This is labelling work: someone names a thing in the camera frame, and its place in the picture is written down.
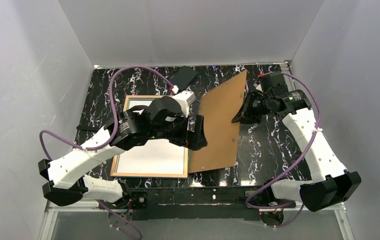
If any black mounting base plate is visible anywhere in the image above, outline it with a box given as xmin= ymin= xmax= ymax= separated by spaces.
xmin=98 ymin=185 xmax=296 ymax=222

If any black foam block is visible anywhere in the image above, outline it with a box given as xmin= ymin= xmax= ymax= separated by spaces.
xmin=170 ymin=66 xmax=199 ymax=93

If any aluminium rail right side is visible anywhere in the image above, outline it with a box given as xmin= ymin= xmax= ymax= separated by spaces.
xmin=280 ymin=62 xmax=323 ymax=173

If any light wooden picture frame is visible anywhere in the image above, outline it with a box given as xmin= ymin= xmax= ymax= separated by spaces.
xmin=110 ymin=95 xmax=190 ymax=179

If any colour photo print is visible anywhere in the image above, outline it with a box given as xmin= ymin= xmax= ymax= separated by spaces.
xmin=115 ymin=99 xmax=187 ymax=175

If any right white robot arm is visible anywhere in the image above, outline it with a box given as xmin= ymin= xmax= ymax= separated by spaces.
xmin=232 ymin=71 xmax=361 ymax=212

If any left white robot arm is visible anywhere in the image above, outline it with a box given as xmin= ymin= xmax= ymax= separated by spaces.
xmin=38 ymin=91 xmax=207 ymax=207

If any aluminium rail front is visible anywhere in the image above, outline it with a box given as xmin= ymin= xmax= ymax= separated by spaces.
xmin=40 ymin=199 xmax=353 ymax=240

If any aluminium rail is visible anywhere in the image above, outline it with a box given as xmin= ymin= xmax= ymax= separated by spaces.
xmin=40 ymin=199 xmax=353 ymax=240
xmin=280 ymin=62 xmax=323 ymax=173

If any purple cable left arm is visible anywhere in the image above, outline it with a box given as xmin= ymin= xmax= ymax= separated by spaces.
xmin=39 ymin=65 xmax=179 ymax=240

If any brown cardboard backing board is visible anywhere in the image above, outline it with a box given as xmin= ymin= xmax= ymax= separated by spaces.
xmin=188 ymin=70 xmax=247 ymax=173

